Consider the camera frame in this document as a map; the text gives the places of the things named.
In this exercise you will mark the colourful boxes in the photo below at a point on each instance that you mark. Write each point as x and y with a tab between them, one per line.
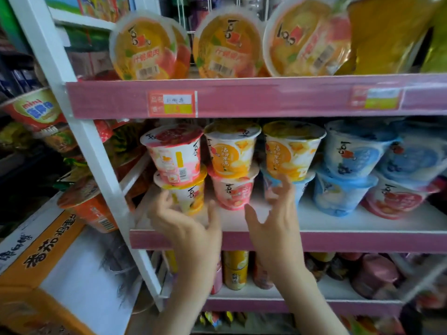
97	6

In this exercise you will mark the person's right hand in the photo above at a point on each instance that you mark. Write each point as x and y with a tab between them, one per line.
279	237

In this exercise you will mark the person's left forearm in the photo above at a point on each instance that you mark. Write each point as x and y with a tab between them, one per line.
187	303

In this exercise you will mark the person's right forearm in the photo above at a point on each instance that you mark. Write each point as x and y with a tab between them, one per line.
307	307

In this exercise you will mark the white pink-edged shelf unit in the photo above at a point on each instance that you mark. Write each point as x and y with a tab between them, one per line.
279	97

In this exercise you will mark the dark pink snack pack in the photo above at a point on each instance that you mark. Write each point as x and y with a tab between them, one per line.
375	275

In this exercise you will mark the flat mixed fruit cup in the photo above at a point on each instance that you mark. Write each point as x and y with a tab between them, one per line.
307	36
183	52
143	47
228	45

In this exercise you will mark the orange white cardboard box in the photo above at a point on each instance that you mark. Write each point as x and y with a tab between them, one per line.
42	261

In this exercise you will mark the yellow-green snack bag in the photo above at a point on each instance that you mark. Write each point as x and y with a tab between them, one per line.
436	45

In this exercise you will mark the orange noodle cup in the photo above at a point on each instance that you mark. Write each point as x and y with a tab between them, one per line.
89	205

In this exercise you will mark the yellow jelly cup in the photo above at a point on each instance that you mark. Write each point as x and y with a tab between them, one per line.
188	197

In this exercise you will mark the yellow drink can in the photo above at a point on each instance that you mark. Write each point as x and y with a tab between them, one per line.
235	270

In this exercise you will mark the orange jelly cup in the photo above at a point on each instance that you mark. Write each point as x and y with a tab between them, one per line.
291	149
232	149

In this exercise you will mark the person's left hand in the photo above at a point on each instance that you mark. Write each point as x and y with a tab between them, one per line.
194	240

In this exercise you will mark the yellow snack bag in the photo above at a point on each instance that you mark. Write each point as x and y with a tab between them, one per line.
387	34

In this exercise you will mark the person's left thumb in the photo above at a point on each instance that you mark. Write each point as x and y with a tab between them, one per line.
214	218

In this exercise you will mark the red jelly cup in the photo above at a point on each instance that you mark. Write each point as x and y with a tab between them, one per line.
394	202
234	193
174	153

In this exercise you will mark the pink drink can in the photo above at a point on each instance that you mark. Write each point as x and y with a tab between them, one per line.
217	277

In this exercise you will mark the blue jelly cup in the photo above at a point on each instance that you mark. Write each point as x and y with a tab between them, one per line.
302	190
338	198
354	153
415	156

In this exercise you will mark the person's right thumb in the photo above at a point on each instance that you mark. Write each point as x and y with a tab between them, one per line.
252	221

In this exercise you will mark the red green-lidded snack cup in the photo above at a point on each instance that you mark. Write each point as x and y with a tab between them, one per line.
33	109

